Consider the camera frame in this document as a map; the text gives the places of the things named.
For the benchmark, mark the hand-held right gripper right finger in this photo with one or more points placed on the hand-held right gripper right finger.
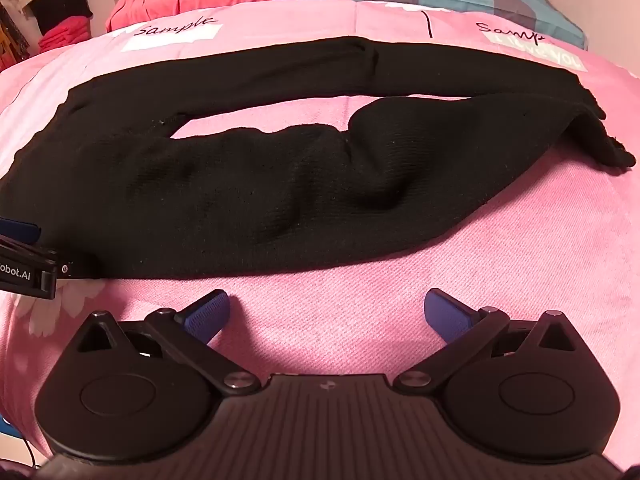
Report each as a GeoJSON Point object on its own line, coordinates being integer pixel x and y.
{"type": "Point", "coordinates": [446, 314]}

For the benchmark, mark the pink printed blanket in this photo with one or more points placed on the pink printed blanket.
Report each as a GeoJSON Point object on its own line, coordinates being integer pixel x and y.
{"type": "Point", "coordinates": [380, 290]}

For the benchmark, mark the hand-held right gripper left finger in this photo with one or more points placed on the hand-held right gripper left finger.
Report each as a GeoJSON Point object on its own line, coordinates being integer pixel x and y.
{"type": "Point", "coordinates": [207, 314]}

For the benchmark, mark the stack of red folded cloth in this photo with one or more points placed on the stack of red folded cloth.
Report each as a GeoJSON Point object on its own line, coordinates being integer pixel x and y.
{"type": "Point", "coordinates": [65, 35]}

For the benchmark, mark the black pants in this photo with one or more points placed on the black pants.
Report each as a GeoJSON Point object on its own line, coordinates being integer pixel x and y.
{"type": "Point", "coordinates": [225, 195]}

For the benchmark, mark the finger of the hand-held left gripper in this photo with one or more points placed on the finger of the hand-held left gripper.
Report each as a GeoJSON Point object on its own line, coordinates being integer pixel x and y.
{"type": "Point", "coordinates": [20, 230]}

